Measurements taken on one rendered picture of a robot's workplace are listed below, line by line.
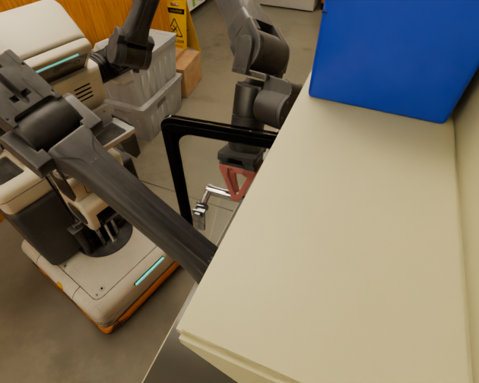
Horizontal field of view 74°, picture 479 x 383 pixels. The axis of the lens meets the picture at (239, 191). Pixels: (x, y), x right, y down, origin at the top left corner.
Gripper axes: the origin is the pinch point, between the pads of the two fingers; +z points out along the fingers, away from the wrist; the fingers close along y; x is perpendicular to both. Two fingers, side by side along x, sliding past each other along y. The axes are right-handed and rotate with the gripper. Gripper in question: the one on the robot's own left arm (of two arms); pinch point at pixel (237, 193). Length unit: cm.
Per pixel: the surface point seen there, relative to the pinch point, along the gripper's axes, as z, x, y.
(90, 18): -30, 159, 162
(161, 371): 35.3, 7.3, -14.1
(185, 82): 10, 114, 228
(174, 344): 33.1, 6.9, -9.3
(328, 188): -18.1, -13.0, -34.9
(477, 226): -18.5, -20.0, -36.7
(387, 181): -18.8, -16.3, -33.5
